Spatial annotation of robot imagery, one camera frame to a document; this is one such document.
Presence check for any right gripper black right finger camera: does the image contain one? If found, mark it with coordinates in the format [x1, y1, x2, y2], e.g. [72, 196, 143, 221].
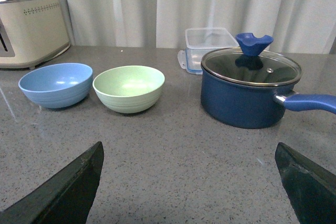
[275, 142, 335, 223]

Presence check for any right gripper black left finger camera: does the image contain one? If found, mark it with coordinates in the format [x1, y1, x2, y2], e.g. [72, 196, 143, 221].
[1, 141, 104, 223]

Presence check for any blue bowl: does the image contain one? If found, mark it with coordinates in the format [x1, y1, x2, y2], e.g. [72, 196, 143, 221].
[18, 63, 93, 109]

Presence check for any green bowl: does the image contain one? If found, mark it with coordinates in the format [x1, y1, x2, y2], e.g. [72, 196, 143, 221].
[92, 66, 165, 114]

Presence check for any dark blue saucepan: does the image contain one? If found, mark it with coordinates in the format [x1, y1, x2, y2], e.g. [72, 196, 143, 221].
[201, 60, 335, 129]

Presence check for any glass lid with blue knob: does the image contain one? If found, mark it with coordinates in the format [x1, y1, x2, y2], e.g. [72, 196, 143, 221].
[201, 33, 302, 87]

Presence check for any cream two-slot toaster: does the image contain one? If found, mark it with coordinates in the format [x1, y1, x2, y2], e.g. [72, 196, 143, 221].
[1, 0, 70, 69]

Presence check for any clear plastic food container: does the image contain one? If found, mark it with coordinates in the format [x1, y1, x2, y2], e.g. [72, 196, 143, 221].
[177, 27, 238, 74]

